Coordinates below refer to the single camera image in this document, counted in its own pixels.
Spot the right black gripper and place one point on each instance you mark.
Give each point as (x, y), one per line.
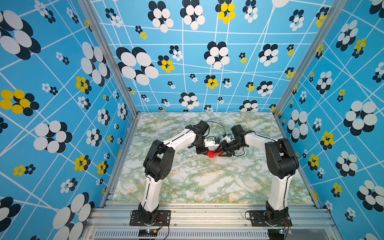
(223, 144)

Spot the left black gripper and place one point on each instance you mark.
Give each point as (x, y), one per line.
(204, 150)

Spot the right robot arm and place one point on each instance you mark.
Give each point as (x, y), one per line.
(282, 163)

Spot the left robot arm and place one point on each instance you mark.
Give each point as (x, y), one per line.
(158, 164)

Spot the right circuit board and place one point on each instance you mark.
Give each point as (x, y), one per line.
(275, 234)

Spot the left black circuit board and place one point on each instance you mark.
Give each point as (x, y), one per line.
(148, 233)

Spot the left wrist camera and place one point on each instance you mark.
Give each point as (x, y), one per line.
(210, 143)

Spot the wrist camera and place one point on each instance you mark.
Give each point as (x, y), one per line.
(227, 138)
(210, 143)

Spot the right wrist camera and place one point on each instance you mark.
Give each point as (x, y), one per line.
(227, 138)

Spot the aluminium front rail frame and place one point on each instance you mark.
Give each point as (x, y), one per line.
(210, 222)

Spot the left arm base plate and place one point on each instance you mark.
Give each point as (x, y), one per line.
(144, 219)

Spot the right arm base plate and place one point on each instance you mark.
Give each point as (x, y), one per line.
(269, 218)

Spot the right aluminium corner post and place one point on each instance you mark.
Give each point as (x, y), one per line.
(320, 36)

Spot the aluminium corner post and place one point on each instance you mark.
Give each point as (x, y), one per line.
(91, 16)
(320, 36)

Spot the left aluminium corner post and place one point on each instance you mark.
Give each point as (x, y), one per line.
(91, 16)

